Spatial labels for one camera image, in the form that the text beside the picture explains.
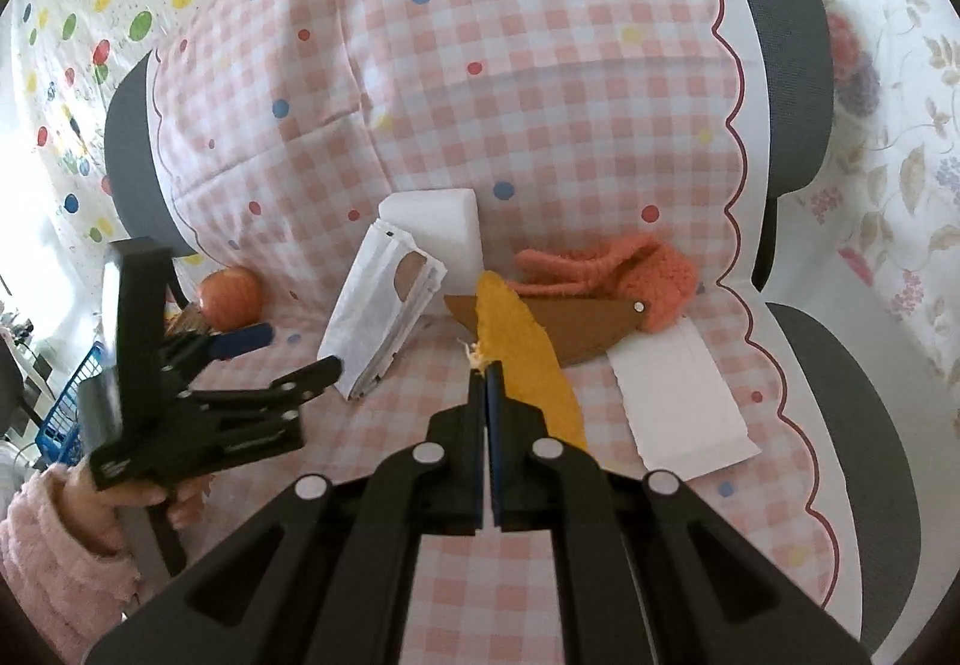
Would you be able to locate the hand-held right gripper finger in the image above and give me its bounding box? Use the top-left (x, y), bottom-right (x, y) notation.
top-left (82, 369), bottom-right (492, 665)
top-left (487, 365), bottom-right (875, 665)

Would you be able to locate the blue plastic basket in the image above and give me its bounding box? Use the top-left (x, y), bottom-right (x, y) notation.
top-left (34, 342), bottom-right (110, 465)

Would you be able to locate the pink checkered plastic cloth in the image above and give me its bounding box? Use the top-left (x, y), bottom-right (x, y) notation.
top-left (146, 0), bottom-right (837, 665)

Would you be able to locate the brown leather piece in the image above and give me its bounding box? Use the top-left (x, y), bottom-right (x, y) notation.
top-left (444, 293), bottom-right (650, 367)

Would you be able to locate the red apple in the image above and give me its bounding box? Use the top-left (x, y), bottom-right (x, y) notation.
top-left (197, 266), bottom-right (265, 328)

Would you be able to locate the white paper envelope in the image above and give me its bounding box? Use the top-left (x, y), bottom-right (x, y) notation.
top-left (606, 323), bottom-right (760, 472)

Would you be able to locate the yellow cloth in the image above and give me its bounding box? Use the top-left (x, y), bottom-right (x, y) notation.
top-left (477, 270), bottom-right (587, 452)

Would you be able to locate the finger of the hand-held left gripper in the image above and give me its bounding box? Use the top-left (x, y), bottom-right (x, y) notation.
top-left (161, 323), bottom-right (275, 366)
top-left (180, 356), bottom-right (342, 411)

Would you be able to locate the person's left hand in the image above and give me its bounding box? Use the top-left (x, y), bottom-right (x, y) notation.
top-left (60, 462), bottom-right (215, 550)

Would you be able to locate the white paper bag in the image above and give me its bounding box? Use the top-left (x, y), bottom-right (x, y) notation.
top-left (319, 222), bottom-right (449, 403)

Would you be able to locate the orange knitted glove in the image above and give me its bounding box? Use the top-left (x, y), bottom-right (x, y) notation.
top-left (516, 234), bottom-right (700, 334)

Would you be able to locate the white foam block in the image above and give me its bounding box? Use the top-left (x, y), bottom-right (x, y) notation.
top-left (377, 188), bottom-right (482, 295)

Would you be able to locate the floral print cloth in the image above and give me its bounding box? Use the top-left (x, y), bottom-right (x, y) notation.
top-left (742, 0), bottom-right (960, 411)

